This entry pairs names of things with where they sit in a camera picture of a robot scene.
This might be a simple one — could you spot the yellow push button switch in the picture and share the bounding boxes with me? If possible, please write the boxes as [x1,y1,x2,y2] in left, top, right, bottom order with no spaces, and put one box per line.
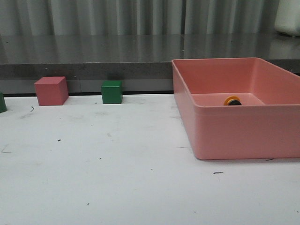
[224,96,242,106]

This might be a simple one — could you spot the green cube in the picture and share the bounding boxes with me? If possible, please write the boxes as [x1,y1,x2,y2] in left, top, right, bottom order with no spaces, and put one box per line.
[0,92,7,113]
[101,80,123,104]

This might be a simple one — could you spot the pink plastic bin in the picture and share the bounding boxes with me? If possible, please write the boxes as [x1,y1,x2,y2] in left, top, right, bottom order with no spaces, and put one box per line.
[172,58,300,160]

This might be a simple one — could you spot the pink cube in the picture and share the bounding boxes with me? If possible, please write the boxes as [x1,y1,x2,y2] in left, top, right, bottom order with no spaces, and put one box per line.
[34,76,69,106]

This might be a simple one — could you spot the white container in background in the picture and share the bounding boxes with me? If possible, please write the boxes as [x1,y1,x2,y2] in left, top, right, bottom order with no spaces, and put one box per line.
[274,0,300,37]

